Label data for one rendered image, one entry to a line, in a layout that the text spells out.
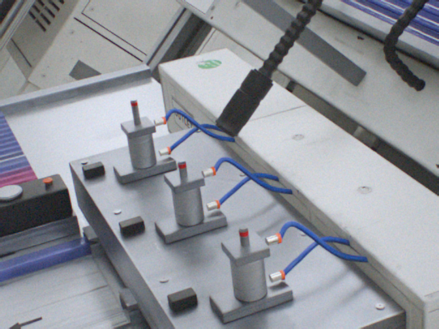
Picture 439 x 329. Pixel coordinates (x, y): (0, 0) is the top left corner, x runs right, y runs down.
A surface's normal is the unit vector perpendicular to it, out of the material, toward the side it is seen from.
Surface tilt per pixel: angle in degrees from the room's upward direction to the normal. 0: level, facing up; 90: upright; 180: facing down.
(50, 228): 90
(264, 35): 90
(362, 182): 45
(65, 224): 90
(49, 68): 90
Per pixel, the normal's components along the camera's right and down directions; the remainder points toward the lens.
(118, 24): 0.39, 0.39
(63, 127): -0.11, -0.88
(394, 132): -0.72, -0.43
